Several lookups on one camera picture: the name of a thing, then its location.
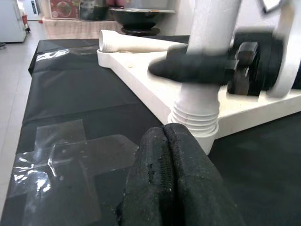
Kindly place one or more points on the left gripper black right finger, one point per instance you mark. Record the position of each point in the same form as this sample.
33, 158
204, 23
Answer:
200, 188

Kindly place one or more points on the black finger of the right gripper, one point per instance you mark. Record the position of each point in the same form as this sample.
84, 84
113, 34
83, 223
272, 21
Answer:
176, 49
188, 68

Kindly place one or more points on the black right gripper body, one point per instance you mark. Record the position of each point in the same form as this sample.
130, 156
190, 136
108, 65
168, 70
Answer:
254, 63

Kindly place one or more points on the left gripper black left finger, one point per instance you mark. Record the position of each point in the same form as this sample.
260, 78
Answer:
145, 179

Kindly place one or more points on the white plastic table leg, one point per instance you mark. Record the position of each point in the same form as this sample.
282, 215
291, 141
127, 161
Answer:
131, 43
207, 28

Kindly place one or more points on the white plastic table top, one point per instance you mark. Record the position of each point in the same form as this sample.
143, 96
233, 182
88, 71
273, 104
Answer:
145, 77

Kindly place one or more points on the large black bowl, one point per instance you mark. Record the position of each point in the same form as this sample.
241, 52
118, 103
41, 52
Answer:
141, 18

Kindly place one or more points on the dark printed box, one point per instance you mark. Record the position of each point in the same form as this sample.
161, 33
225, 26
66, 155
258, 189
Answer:
94, 10

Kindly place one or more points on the beige cloth covered table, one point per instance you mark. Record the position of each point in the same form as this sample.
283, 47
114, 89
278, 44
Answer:
77, 29

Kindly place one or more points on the black tablecloth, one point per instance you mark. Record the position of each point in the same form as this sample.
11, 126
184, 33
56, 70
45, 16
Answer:
82, 94

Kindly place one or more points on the red printed box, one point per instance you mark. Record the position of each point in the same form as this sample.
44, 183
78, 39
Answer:
62, 8

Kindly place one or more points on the small red canister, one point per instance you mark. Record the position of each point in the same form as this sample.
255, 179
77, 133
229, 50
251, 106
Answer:
25, 21

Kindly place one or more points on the white cabinet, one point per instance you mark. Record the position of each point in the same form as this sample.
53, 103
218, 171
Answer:
10, 21

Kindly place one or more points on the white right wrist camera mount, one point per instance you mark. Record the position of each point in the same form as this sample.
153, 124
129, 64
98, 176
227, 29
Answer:
287, 47

